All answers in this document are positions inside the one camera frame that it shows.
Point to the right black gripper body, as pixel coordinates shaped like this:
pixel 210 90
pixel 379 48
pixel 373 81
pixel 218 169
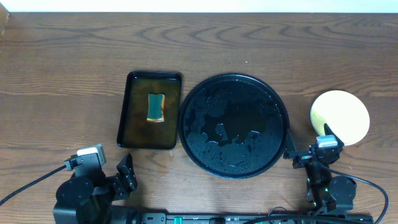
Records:
pixel 302 158

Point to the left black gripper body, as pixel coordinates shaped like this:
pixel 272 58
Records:
pixel 117 181

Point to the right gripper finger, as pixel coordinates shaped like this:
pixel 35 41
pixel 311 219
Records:
pixel 290 146
pixel 328 131

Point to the pale yellow plate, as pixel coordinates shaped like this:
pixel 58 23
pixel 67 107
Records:
pixel 344 113

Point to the green and orange sponge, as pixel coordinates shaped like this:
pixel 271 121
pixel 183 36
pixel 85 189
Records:
pixel 155 112

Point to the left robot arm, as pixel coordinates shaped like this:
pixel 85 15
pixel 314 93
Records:
pixel 88 196

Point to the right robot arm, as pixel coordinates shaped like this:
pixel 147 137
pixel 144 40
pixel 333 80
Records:
pixel 329 195

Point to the black rectangular water tray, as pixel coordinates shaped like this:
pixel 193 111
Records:
pixel 134 129

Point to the round black serving tray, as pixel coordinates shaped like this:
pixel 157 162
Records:
pixel 233 126

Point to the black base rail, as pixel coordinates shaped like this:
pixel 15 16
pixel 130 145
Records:
pixel 162 218

